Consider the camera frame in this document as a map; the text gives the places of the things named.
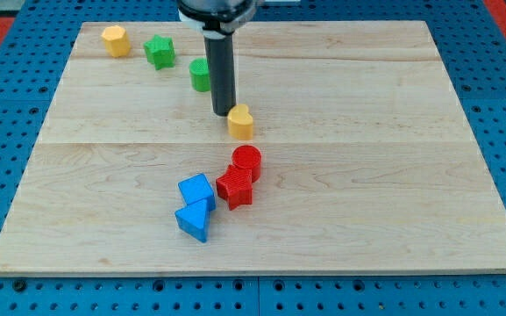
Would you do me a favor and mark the red circle block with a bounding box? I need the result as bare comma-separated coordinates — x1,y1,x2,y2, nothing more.
232,145,262,183

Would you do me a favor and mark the blue triangle block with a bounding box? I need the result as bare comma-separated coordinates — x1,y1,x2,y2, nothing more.
175,199,210,243

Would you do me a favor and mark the light wooden board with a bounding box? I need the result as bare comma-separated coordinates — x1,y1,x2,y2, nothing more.
0,21,506,277

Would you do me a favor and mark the yellow hexagon block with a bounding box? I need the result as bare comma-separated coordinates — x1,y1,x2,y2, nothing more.
101,25,131,58

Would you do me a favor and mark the yellow heart block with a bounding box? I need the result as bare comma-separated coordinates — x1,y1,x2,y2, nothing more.
227,104,254,140

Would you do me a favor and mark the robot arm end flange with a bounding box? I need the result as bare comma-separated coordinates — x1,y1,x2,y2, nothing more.
176,0,262,40

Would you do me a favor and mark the red star block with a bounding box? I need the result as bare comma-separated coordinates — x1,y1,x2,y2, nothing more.
216,165,253,211

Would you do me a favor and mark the blue square block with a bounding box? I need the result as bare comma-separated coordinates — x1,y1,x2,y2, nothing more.
178,173,216,212

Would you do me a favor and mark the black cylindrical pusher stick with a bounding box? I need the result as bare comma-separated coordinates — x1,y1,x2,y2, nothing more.
204,35,236,117

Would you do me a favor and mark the green circle block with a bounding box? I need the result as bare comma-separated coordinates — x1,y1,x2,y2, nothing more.
189,58,210,92

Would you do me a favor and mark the green star block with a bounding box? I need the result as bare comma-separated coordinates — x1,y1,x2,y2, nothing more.
143,35,175,70

